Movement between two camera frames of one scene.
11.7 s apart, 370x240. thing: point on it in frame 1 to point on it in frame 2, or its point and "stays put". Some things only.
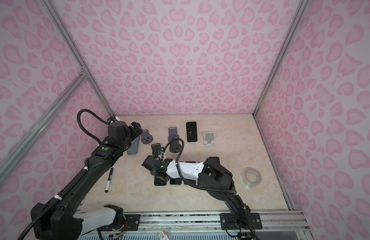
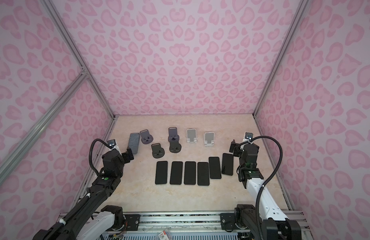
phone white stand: [191, 129] to [227, 164]
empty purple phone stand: [172, 133] stays put
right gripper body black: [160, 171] to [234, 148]
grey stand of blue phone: [175, 147] stays put
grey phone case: [133, 149] stays put
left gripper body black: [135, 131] to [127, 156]
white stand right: [209, 139] stays put
